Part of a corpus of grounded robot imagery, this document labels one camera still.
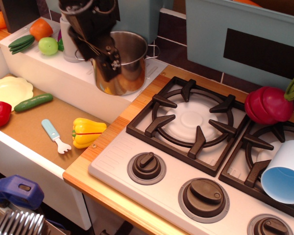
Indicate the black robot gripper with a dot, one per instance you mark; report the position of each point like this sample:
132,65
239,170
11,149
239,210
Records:
91,23

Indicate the stainless steel pot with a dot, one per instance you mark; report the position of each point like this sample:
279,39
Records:
133,52

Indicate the left small stove knob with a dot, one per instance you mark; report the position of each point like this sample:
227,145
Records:
146,168

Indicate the grey toy stove top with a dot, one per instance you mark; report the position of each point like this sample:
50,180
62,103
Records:
110,166

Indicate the middle large stove knob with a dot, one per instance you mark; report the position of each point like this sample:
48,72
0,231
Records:
203,200

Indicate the right stove knob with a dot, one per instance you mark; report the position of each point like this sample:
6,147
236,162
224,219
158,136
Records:
268,224

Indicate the grey toy faucet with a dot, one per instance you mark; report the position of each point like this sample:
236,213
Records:
71,53

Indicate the purple toy eggplant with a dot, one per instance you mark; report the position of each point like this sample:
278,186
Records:
60,41

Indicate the green toy apple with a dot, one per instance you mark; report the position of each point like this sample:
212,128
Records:
48,46

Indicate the white toy sink unit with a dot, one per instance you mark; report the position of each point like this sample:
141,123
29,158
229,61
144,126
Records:
25,147

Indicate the yellow toy bell pepper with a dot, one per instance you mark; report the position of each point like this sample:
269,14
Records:
86,131

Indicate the orange toy vegetable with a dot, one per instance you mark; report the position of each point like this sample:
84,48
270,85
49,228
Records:
40,29

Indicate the green toy cucumber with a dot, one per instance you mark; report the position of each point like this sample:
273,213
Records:
33,102

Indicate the dark green toy leaves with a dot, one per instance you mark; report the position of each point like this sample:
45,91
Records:
21,44

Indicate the cream scalloped plate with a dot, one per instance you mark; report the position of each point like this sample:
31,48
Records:
14,90

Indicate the left black burner grate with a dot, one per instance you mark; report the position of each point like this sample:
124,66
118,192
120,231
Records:
191,123

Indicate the black burner grate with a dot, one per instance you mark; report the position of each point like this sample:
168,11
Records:
256,147
191,123

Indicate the teal toy microwave cabinet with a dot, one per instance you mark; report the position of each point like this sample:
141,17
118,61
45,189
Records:
251,43

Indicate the red toy radish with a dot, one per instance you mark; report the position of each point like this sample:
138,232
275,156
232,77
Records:
270,105

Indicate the right black burner grate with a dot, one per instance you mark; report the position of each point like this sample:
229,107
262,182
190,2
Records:
256,147

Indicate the grey ribbed metal part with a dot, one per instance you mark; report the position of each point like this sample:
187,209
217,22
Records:
23,223

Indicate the light blue plastic cup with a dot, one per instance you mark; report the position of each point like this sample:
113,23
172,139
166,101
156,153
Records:
278,178

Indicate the blue handled toy fork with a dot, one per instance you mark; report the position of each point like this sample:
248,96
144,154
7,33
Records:
62,147

